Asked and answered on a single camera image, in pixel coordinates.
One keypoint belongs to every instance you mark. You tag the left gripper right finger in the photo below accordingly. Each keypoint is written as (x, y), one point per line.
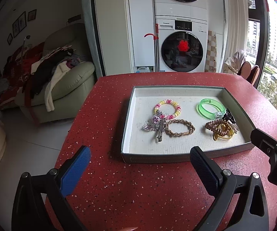
(251, 211)

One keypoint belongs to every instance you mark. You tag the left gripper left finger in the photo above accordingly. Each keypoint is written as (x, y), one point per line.
(29, 211)

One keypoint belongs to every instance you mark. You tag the black patterned hair clip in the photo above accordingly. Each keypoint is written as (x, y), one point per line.
(228, 117)

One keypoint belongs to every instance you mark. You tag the silver star hair clip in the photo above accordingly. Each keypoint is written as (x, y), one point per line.
(158, 122)

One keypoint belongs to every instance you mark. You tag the grey jewelry tray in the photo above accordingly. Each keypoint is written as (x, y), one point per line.
(185, 127)

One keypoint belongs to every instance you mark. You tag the person's left hand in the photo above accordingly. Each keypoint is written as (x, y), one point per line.
(128, 229)

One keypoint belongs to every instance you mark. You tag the green translucent bangle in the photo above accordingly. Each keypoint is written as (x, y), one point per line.
(211, 109)

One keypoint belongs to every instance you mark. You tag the brown chair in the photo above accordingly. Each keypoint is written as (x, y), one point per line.
(253, 75)
(245, 70)

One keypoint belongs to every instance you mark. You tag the checkered cloth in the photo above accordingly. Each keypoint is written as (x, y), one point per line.
(211, 56)

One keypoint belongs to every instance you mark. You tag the pile of clothes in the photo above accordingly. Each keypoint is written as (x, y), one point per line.
(27, 73)

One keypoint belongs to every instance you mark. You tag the white washing machine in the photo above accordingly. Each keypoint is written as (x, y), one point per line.
(182, 44)

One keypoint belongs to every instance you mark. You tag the red handled mop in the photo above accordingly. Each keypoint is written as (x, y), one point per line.
(155, 37)

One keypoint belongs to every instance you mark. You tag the wall picture frames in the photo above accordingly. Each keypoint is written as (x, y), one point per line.
(20, 24)

